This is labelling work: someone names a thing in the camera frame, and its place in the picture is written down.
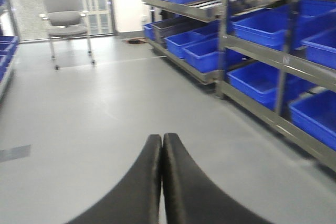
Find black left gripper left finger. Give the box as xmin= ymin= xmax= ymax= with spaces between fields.
xmin=69 ymin=134 xmax=162 ymax=223

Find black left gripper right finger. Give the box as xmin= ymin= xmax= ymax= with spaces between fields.
xmin=162 ymin=133 xmax=269 ymax=223

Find left shelf blue bins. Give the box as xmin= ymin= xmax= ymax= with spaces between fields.
xmin=1 ymin=0 xmax=19 ymax=82

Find blue bin near rack bottom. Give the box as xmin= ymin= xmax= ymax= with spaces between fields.
xmin=228 ymin=62 xmax=316 ymax=110

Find blue bin rack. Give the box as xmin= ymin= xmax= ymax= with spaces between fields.
xmin=228 ymin=62 xmax=316 ymax=110
xmin=165 ymin=22 xmax=219 ymax=59
xmin=182 ymin=37 xmax=245 ymax=74
xmin=233 ymin=0 xmax=335 ymax=51

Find blue bin front far rack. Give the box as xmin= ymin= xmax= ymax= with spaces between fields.
xmin=182 ymin=37 xmax=245 ymax=74

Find blue bin bottom right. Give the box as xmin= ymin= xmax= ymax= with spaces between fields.
xmin=289 ymin=90 xmax=335 ymax=150

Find blue bin middle far rack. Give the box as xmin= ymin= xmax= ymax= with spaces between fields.
xmin=165 ymin=22 xmax=219 ymax=59

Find near steel flow rack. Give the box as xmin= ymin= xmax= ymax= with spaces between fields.
xmin=216 ymin=0 xmax=335 ymax=169

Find steel flow rack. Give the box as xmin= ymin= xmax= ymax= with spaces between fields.
xmin=142 ymin=0 xmax=221 ymax=85
xmin=216 ymin=0 xmax=335 ymax=169

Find dark grey bin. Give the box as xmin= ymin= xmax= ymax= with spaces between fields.
xmin=151 ymin=17 xmax=204 ymax=48

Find far steel flow rack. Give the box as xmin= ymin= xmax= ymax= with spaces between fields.
xmin=142 ymin=0 xmax=221 ymax=85

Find grey office chair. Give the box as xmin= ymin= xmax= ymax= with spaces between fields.
xmin=39 ymin=0 xmax=96 ymax=70

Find blue bin right edge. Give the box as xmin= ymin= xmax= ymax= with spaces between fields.
xmin=302 ymin=28 xmax=335 ymax=69

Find blue bin near rack middle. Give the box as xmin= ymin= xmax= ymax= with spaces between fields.
xmin=233 ymin=0 xmax=335 ymax=51

